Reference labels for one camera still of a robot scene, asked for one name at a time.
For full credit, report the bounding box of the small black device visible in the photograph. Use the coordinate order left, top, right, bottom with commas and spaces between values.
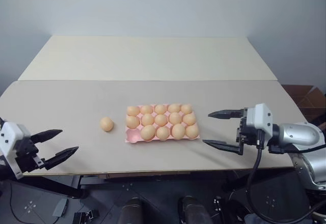
72, 209, 100, 224

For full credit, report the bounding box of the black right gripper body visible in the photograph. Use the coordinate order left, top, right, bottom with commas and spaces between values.
235, 108, 264, 149

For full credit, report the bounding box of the black table frame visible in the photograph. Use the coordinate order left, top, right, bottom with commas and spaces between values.
21, 169, 255, 200

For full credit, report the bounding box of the dark rounded shape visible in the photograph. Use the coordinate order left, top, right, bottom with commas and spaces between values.
118, 198, 144, 224
177, 195, 213, 224

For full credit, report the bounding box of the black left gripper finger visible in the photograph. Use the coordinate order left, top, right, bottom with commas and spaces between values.
41, 146, 80, 171
30, 129, 63, 145

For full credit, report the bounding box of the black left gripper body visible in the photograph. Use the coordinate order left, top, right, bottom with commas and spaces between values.
14, 135, 48, 174

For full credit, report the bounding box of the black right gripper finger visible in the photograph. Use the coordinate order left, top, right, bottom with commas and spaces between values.
207, 109, 245, 120
202, 139, 243, 156

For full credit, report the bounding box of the brown cardboard box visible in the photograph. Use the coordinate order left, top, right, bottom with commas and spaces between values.
281, 83, 326, 124

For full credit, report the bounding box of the pink egg tray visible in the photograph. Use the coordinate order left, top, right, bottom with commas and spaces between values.
124, 103, 200, 144

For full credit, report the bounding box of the thin floor cable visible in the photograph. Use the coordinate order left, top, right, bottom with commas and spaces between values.
9, 182, 64, 224

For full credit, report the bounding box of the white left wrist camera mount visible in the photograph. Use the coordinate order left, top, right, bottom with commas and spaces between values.
0, 122, 32, 180

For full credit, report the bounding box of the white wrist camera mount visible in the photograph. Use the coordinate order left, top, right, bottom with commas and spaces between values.
244, 103, 274, 136
0, 122, 32, 180

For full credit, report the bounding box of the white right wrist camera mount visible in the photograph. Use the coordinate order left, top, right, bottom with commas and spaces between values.
244, 103, 274, 136

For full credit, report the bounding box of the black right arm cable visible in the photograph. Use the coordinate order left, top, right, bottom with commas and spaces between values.
246, 129, 326, 222

